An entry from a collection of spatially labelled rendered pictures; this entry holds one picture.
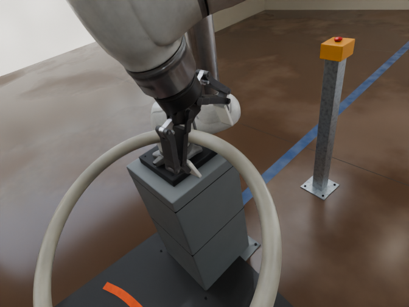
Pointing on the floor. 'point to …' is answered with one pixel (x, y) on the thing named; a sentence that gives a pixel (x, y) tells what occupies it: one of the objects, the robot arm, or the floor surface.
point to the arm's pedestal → (198, 217)
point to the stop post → (328, 114)
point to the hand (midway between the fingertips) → (210, 145)
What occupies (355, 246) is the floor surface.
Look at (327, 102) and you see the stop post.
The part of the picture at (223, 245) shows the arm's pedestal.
